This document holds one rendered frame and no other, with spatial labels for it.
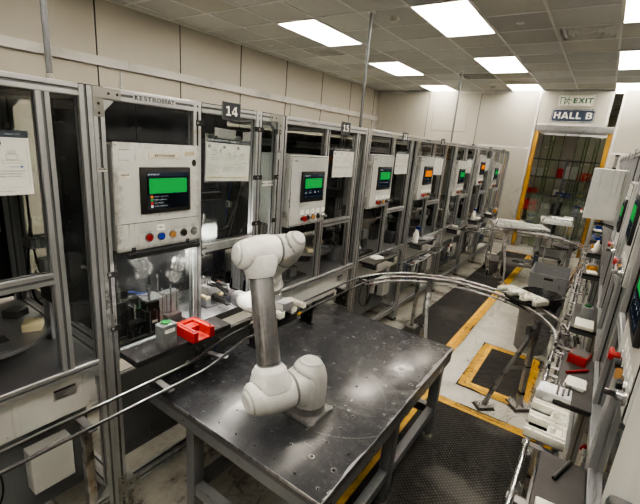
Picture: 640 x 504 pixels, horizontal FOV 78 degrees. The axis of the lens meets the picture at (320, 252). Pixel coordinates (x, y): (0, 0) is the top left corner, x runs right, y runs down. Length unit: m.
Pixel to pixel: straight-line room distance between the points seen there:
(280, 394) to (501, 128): 8.85
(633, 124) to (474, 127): 2.89
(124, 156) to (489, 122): 8.91
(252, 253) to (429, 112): 9.13
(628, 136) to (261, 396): 8.91
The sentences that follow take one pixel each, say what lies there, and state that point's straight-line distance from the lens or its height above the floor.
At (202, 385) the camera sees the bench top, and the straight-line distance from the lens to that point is 2.17.
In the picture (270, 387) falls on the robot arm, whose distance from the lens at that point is 1.72.
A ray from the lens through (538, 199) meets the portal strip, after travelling 9.85.
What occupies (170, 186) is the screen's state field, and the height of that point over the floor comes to 1.65.
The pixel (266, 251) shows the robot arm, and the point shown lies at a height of 1.45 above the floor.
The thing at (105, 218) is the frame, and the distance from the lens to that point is 1.84.
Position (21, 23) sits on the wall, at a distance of 5.60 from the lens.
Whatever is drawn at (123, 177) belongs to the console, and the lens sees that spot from 1.84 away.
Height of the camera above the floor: 1.89
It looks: 15 degrees down
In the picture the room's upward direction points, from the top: 5 degrees clockwise
